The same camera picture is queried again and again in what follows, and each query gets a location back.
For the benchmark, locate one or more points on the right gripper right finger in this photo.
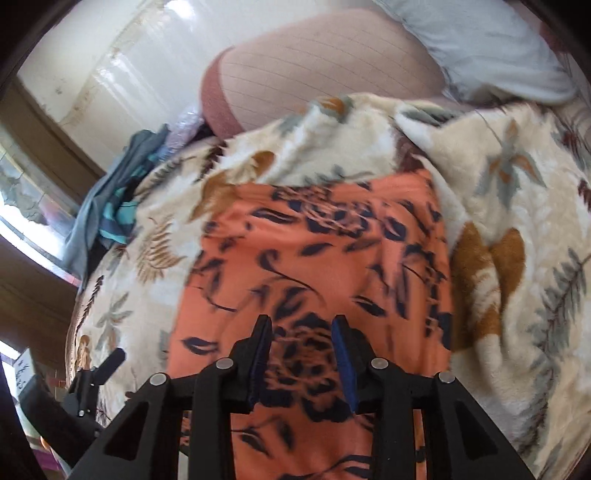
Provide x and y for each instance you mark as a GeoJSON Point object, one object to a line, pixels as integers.
{"type": "Point", "coordinates": [461, 440]}

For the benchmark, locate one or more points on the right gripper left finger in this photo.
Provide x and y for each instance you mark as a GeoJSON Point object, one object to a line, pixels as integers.
{"type": "Point", "coordinates": [142, 441]}

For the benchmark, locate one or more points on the orange black floral garment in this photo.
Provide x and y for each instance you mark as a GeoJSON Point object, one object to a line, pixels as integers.
{"type": "Point", "coordinates": [374, 252]}

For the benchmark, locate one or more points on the grey blue cloth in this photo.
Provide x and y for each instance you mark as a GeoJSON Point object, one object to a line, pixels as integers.
{"type": "Point", "coordinates": [82, 251]}

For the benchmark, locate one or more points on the teal blue striped garment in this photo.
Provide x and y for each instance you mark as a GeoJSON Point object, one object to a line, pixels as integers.
{"type": "Point", "coordinates": [118, 215]}

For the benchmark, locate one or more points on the brown door with glass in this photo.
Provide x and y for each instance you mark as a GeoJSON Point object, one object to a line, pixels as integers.
{"type": "Point", "coordinates": [45, 177]}

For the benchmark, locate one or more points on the cream leaf print blanket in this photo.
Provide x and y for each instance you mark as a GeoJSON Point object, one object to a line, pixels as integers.
{"type": "Point", "coordinates": [513, 186]}

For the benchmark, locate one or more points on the lilac plastic bag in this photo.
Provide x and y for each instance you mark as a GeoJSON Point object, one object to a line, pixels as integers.
{"type": "Point", "coordinates": [182, 131]}

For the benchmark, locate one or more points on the pink bolster cushion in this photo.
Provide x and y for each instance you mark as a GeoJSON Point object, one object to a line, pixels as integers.
{"type": "Point", "coordinates": [349, 51]}

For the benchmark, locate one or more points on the grey blue pillow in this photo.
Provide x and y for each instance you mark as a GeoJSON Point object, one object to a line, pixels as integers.
{"type": "Point", "coordinates": [487, 52]}

